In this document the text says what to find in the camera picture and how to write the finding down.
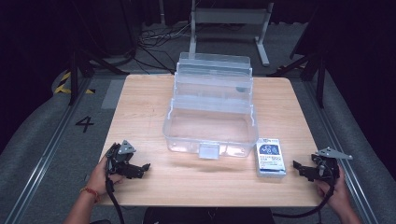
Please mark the person's right hand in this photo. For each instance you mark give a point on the person's right hand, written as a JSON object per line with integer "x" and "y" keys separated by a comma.
{"x": 341, "y": 194}

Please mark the clear plastic storage box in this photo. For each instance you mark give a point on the clear plastic storage box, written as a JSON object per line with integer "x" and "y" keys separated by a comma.
{"x": 211, "y": 124}

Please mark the person's dark clothing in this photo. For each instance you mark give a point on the person's dark clothing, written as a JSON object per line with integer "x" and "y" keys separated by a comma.
{"x": 208, "y": 216}

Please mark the grey metal stand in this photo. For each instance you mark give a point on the grey metal stand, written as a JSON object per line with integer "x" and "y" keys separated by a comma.
{"x": 229, "y": 17}

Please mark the person's left hand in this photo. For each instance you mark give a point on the person's left hand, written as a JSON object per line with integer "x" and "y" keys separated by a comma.
{"x": 99, "y": 179}

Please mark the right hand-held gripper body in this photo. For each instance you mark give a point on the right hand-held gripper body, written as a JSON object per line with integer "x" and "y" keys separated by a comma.
{"x": 325, "y": 168}

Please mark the black tripod stand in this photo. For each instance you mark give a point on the black tripod stand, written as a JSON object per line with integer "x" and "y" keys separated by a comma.
{"x": 314, "y": 68}
{"x": 77, "y": 68}

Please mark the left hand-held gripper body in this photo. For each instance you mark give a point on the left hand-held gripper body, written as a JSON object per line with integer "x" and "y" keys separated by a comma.
{"x": 120, "y": 157}

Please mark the metal floor rail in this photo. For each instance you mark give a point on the metal floor rail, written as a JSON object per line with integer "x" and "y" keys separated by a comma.
{"x": 46, "y": 152}
{"x": 342, "y": 146}

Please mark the blue and white carton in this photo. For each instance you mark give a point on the blue and white carton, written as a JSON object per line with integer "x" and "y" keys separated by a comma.
{"x": 270, "y": 157}

